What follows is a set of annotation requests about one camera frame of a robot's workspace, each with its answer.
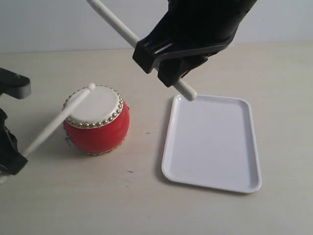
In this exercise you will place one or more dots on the small red drum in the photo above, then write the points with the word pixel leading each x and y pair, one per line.
pixel 100 123

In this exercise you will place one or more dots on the wooden drumstick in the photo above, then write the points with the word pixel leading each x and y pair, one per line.
pixel 182 87
pixel 58 120

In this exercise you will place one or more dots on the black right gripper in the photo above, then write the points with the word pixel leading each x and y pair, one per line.
pixel 188 34

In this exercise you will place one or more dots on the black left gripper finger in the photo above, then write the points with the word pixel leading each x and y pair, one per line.
pixel 11 160

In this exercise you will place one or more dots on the white rectangular plastic tray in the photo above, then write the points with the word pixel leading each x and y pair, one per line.
pixel 211 143

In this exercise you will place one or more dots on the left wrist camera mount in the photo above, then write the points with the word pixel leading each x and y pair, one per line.
pixel 14 84

